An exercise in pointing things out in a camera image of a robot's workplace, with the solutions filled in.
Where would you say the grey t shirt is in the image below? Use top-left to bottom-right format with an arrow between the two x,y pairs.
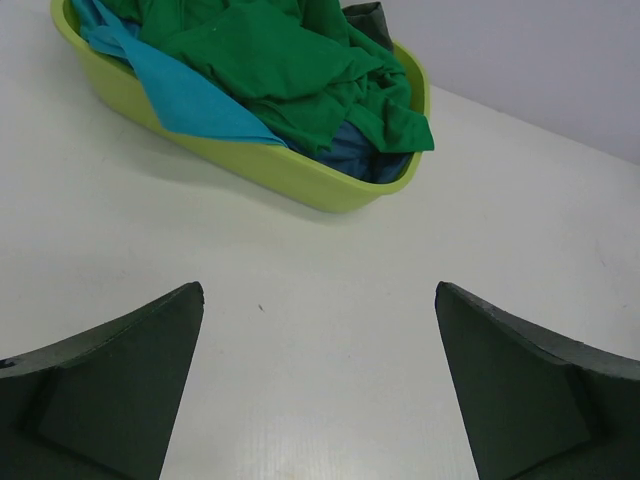
342,1 -> 394,51

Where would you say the green t shirt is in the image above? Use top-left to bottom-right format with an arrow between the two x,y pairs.
108,0 -> 434,153

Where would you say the dark blue t shirt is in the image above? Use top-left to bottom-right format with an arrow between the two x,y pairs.
319,121 -> 412,184

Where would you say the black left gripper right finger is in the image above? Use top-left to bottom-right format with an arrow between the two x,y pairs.
435,282 -> 639,479

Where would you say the teal t shirt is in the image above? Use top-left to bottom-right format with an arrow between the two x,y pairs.
71,1 -> 285,146

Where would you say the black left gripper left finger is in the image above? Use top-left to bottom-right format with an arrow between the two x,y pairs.
1,282 -> 204,479

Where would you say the lime green plastic basin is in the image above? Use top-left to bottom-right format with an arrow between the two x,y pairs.
50,0 -> 421,214

